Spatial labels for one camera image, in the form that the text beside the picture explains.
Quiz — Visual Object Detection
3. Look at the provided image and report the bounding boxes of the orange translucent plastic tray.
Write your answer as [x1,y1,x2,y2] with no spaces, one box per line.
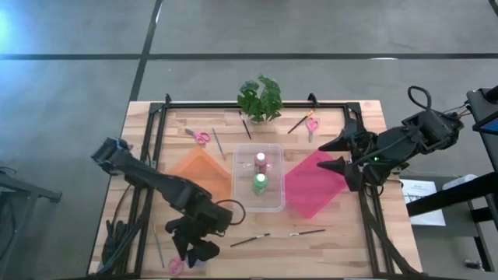
[166,145,233,203]

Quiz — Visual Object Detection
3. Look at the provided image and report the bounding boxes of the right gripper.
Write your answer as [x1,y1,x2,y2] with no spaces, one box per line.
[317,117,390,194]

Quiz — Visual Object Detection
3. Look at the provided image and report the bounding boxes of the black cable bundle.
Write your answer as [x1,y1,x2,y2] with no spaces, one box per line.
[101,219,130,274]

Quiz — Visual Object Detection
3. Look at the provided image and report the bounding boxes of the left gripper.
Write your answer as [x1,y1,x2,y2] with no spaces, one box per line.
[165,209,234,269]

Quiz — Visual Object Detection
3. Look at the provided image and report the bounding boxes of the pink translucent plastic tray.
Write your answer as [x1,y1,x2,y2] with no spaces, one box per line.
[283,149,349,220]

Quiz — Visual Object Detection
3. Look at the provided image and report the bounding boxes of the black brush with white tip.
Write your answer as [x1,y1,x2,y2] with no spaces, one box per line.
[289,228,327,237]

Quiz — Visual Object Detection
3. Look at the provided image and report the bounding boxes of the blue-screen tablet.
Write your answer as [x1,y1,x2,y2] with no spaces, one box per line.
[472,116,498,136]

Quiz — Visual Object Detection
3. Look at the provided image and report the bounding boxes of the black equipment stand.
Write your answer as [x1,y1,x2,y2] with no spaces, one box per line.
[406,86,498,273]

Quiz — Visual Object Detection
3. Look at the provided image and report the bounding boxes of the black side table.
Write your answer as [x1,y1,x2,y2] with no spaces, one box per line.
[0,166,63,273]

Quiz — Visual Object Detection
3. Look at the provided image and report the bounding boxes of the black-handled spoolie brush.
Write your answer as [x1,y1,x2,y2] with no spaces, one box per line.
[229,232,272,248]

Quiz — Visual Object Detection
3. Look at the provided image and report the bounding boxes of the orange and black paintbrush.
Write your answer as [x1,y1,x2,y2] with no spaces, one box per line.
[286,109,316,135]

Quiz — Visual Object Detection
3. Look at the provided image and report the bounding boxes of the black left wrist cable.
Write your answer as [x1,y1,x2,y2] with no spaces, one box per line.
[216,198,247,226]

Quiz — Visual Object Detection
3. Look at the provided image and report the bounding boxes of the pink paint bottle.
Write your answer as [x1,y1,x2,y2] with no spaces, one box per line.
[254,152,269,175]

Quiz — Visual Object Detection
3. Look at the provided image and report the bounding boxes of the white box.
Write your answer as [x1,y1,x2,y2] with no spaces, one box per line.
[441,173,479,191]

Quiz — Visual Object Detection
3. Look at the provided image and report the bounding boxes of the green paint bottle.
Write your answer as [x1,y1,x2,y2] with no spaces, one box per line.
[252,173,269,196]

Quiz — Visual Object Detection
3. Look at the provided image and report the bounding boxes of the white paper sheet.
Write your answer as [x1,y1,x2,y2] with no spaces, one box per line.
[400,178,447,227]

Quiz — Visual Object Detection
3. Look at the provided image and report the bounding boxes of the black aluminium table frame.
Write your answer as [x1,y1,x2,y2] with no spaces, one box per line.
[132,93,423,278]

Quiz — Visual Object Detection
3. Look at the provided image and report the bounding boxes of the thin grey paintbrush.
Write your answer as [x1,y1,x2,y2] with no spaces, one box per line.
[211,127,227,161]

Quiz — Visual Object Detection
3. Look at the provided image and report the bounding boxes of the small black device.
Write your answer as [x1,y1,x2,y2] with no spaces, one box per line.
[464,259,486,272]

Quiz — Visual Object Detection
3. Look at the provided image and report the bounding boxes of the green artificial plant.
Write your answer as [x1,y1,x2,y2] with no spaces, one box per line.
[237,74,285,124]

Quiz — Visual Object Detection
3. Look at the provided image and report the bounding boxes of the pink-handled scissors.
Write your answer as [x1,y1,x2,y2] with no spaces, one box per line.
[305,117,321,144]
[184,128,212,147]
[168,256,186,276]

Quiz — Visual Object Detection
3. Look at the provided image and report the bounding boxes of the clear plastic bin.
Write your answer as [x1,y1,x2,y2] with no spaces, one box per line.
[231,142,286,214]

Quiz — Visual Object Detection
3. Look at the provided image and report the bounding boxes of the thin black paintbrush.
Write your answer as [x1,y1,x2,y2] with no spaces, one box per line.
[238,110,253,140]

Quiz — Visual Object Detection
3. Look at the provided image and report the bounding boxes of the grey paintbrush with orange tip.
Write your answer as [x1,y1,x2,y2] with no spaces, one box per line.
[152,223,166,269]

